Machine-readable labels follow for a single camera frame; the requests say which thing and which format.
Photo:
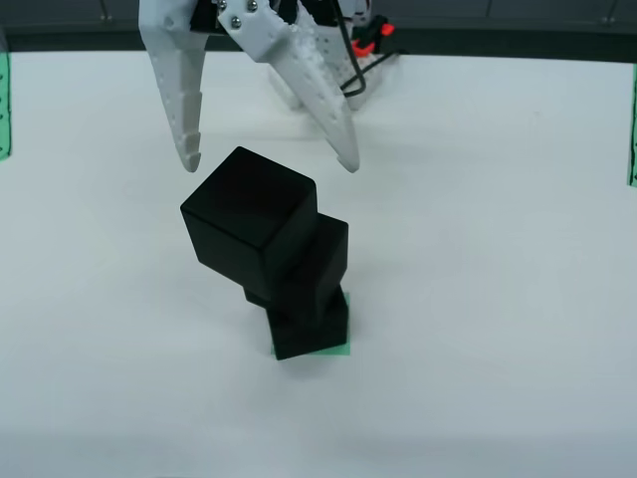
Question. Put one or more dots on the black cube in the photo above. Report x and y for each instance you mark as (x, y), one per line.
(328, 254)
(244, 209)
(303, 338)

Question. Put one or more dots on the black and orange clamp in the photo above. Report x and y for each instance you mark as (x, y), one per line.
(373, 32)

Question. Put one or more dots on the green paper sheet with arrows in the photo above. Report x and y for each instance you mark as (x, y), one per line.
(632, 124)
(4, 99)

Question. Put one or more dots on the grey cabinet row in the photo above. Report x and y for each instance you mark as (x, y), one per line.
(547, 12)

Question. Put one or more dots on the green square paper marker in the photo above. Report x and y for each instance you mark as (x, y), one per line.
(341, 351)

